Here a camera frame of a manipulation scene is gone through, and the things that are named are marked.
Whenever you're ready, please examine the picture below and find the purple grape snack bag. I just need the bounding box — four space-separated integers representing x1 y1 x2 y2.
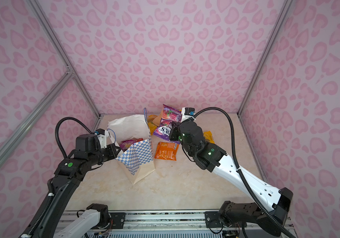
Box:
119 138 143 152

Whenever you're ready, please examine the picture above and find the purple Fox's candy bag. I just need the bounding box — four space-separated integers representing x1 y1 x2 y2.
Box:
153 104 182 141

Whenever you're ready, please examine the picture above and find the white blue checkered paper bag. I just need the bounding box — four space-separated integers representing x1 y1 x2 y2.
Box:
107 109 156 184

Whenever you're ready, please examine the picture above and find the yellow snack bag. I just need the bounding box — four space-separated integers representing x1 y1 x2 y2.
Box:
147 115 158 135
203 131 215 143

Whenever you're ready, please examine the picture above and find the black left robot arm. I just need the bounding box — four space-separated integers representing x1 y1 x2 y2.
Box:
20 133 122 238

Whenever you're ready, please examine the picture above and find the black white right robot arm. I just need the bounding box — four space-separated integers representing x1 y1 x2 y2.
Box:
170 121 294 238

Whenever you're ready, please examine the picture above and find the orange snack bag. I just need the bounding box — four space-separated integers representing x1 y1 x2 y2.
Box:
155 142 179 161

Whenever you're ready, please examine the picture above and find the beige paper snack pouch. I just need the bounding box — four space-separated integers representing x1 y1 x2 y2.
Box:
152 115 162 127

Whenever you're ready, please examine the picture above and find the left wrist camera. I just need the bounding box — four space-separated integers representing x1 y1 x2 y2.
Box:
94 129 110 149

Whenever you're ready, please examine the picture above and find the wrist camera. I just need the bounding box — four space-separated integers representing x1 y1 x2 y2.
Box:
94 129 110 149
182 107 195 122

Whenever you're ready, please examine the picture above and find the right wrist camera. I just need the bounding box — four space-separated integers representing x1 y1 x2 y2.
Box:
182 107 195 122

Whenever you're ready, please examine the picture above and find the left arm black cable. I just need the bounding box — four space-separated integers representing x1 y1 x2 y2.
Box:
54 116 93 160

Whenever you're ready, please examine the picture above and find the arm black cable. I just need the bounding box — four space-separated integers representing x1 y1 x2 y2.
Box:
54 116 93 160
193 107 297 238

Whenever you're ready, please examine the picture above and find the aluminium frame strut left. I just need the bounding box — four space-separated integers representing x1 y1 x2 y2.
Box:
0 70 73 168

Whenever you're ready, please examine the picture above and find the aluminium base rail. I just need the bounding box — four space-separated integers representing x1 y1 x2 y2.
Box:
50 209 297 238

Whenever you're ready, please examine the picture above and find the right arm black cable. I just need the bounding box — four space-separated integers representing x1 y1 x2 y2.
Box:
193 107 297 238

